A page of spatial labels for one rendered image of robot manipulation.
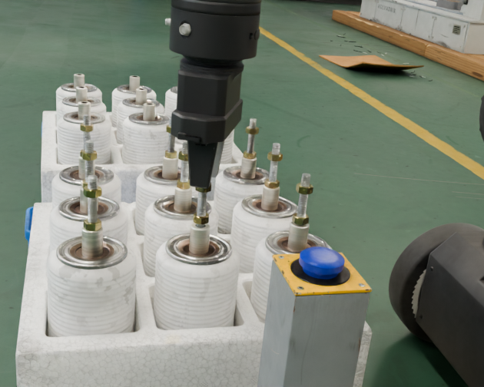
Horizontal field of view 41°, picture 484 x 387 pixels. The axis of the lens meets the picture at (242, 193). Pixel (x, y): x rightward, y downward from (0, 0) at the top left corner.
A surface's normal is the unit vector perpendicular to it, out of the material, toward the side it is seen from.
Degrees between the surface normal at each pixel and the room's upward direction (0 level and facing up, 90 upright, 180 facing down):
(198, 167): 90
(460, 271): 46
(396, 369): 0
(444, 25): 90
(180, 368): 90
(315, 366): 90
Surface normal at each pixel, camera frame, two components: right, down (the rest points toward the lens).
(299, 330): 0.24, 0.38
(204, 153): -0.19, 0.35
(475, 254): -0.63, -0.66
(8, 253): 0.09, -0.93
